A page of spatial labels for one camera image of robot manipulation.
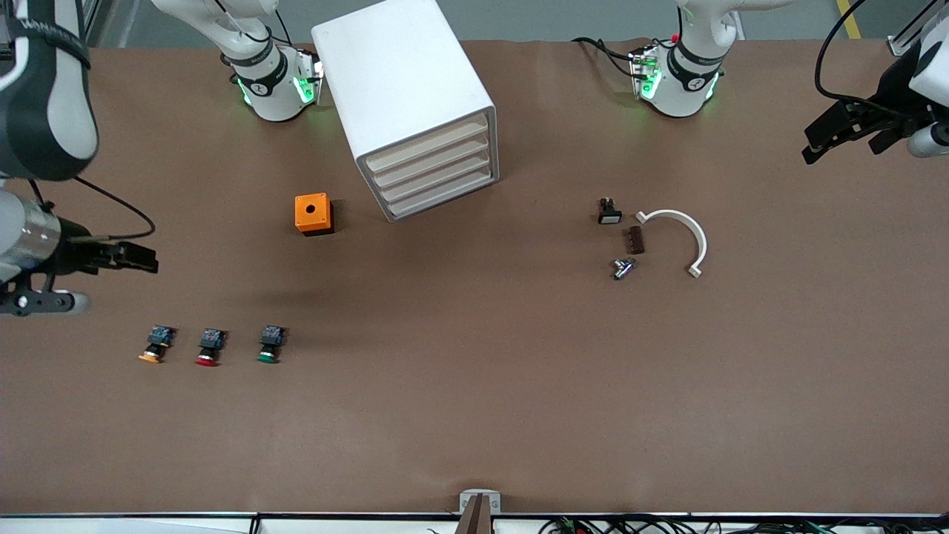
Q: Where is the green push button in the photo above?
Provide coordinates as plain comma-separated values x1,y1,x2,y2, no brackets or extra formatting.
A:
256,324,288,365

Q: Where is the white plastic drawer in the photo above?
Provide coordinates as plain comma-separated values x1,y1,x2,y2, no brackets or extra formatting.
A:
375,144,498,206
367,127,497,191
361,111,495,176
383,161,500,222

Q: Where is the yellow push button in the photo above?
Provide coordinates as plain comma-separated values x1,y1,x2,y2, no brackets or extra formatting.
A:
138,326,177,365

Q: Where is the red push button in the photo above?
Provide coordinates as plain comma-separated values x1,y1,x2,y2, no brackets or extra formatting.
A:
194,328,228,368

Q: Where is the white drawer cabinet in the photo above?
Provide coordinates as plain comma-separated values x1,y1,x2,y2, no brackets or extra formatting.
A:
311,0,500,223

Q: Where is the orange box with hole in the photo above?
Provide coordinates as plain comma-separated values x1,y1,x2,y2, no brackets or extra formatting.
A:
294,193,335,237

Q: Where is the aluminium frame profile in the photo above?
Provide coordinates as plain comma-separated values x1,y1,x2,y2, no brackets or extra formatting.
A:
887,0,949,58

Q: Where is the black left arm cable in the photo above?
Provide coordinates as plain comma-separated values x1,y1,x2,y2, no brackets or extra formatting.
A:
814,0,902,119

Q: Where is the white curved plastic bracket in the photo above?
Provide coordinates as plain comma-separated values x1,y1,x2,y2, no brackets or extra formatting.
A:
635,209,709,280

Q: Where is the black base cable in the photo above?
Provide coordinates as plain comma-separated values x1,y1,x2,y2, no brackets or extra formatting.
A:
571,36,646,79

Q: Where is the white table edge rail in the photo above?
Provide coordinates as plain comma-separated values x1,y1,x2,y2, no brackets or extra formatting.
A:
0,512,949,534

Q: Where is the grey metal bracket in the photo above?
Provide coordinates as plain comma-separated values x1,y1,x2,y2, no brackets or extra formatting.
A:
459,489,502,534

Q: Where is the tangled cable bundle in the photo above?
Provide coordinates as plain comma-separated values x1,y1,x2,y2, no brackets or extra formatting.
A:
538,514,949,534

